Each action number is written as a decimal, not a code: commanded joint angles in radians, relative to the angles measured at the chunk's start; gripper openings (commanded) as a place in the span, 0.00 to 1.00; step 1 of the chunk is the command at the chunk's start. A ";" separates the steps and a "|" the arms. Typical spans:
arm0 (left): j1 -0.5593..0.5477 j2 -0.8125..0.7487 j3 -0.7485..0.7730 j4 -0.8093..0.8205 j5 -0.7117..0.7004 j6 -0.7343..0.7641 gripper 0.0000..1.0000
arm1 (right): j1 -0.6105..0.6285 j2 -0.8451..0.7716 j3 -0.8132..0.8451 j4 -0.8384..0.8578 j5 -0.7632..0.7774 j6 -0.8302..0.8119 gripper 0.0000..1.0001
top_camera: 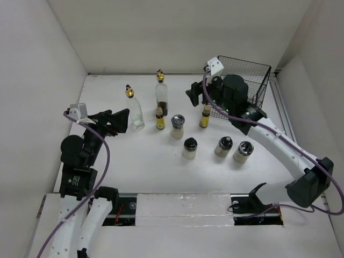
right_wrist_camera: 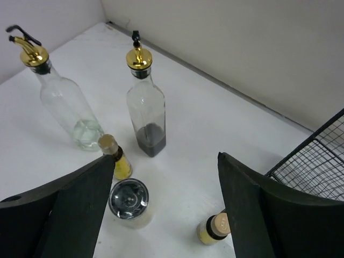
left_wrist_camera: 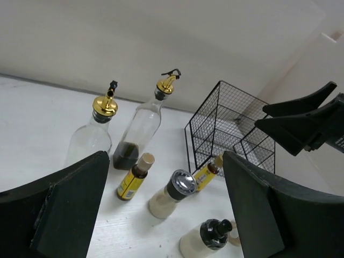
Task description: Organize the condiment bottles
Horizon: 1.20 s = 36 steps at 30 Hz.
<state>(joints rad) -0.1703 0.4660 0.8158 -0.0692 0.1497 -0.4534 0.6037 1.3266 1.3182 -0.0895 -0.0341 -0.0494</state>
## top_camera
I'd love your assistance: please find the black top salt shaker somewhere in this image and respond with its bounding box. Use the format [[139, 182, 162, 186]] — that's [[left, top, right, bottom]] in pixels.
[[182, 138, 198, 160]]

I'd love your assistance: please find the small yellow bottle cork left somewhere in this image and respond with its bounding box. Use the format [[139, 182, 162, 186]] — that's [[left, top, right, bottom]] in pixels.
[[155, 107, 165, 130]]

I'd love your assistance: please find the small yellow bottle cork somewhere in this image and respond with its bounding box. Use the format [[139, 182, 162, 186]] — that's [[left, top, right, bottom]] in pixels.
[[199, 105, 211, 128], [155, 107, 165, 130]]

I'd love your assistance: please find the small yellow bottle cork right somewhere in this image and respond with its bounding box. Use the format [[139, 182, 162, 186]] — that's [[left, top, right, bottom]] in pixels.
[[199, 105, 211, 128]]

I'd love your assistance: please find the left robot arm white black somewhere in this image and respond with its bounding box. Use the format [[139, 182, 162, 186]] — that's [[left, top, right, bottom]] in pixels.
[[37, 103, 130, 257]]

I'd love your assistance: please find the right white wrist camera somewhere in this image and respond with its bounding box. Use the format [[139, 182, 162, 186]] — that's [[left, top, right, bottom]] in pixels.
[[203, 57, 224, 77]]

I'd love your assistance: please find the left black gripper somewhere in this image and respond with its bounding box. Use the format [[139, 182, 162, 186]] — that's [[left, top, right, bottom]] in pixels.
[[81, 107, 129, 164]]

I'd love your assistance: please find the brown spice shaker black top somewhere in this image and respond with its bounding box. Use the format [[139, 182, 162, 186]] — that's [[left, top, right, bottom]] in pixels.
[[214, 136, 233, 158]]

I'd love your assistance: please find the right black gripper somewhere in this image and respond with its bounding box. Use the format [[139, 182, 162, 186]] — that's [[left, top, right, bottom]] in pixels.
[[185, 72, 234, 113]]

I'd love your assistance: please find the black wire rack basket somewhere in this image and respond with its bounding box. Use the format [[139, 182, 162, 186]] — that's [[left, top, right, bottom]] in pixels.
[[206, 55, 271, 119]]

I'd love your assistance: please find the clear oil bottle gold spout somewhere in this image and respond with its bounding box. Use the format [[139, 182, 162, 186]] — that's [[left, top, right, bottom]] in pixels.
[[125, 84, 145, 130]]

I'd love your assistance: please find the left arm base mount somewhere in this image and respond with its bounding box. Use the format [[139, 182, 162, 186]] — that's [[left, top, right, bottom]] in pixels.
[[102, 196, 137, 226]]

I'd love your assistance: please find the metal rail right edge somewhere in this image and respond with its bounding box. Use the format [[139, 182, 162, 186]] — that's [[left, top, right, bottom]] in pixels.
[[268, 73, 297, 143]]

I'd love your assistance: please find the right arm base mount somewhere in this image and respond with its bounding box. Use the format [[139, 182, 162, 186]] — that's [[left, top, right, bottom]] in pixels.
[[227, 196, 284, 226]]

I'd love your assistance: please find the dark sauce bottle gold spout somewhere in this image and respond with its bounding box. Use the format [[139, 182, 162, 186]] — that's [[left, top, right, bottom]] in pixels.
[[155, 69, 168, 116]]

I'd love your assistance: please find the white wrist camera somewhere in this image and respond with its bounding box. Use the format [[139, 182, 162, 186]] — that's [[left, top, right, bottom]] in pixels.
[[203, 57, 224, 77], [66, 103, 88, 120]]

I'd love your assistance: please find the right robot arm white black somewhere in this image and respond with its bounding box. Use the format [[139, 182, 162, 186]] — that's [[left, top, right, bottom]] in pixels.
[[185, 74, 334, 214]]

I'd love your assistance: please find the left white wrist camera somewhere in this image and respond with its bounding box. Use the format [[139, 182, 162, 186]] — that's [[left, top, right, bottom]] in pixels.
[[66, 103, 88, 120]]

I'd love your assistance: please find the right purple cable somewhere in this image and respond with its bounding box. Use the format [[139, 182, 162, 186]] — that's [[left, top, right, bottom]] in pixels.
[[203, 67, 344, 215]]

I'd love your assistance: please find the tan spice grinder silver top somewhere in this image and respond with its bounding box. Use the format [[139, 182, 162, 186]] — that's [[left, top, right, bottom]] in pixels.
[[233, 141, 254, 163]]

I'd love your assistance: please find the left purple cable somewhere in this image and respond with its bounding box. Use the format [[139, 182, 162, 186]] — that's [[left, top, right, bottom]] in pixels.
[[36, 110, 111, 258]]

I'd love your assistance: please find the purple cable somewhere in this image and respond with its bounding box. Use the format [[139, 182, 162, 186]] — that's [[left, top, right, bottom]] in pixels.
[[36, 110, 111, 258], [203, 67, 344, 215]]

